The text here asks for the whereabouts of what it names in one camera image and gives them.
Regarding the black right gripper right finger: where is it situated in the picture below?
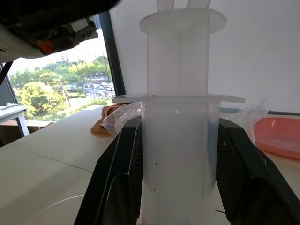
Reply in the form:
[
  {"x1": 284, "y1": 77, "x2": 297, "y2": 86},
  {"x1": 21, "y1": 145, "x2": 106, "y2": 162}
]
[{"x1": 216, "y1": 117, "x2": 300, "y2": 225}]

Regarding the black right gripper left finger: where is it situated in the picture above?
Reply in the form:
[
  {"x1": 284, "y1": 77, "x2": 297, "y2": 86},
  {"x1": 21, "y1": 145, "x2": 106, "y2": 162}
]
[{"x1": 74, "y1": 116, "x2": 145, "y2": 225}]

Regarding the large translucent plastic syringe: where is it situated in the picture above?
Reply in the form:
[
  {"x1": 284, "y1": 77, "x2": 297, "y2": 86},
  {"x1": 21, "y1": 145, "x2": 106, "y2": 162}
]
[{"x1": 112, "y1": 0, "x2": 246, "y2": 225}]

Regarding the clear bag with peach bread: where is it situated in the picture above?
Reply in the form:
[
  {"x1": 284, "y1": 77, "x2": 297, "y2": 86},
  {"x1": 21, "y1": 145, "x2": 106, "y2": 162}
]
[{"x1": 90, "y1": 103, "x2": 144, "y2": 139}]

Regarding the pink plastic tray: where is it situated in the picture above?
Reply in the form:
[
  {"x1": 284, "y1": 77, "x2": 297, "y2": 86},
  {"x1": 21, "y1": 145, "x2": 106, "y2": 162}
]
[{"x1": 254, "y1": 117, "x2": 300, "y2": 161}]

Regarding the crumpled clear plastic bag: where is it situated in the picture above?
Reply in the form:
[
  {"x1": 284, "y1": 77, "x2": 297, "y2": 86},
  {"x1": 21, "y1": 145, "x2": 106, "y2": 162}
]
[{"x1": 236, "y1": 95, "x2": 274, "y2": 144}]

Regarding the white side table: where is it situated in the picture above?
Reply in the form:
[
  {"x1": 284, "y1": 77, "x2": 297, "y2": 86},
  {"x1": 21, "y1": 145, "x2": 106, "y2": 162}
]
[{"x1": 0, "y1": 105, "x2": 30, "y2": 137}]

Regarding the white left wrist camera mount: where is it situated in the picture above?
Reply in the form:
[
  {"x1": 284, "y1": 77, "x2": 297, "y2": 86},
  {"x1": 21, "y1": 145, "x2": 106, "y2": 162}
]
[{"x1": 0, "y1": 23, "x2": 47, "y2": 60}]

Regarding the dark window frame post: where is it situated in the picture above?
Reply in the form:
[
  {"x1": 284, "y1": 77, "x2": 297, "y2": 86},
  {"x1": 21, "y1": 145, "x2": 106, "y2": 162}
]
[{"x1": 98, "y1": 11, "x2": 128, "y2": 97}]

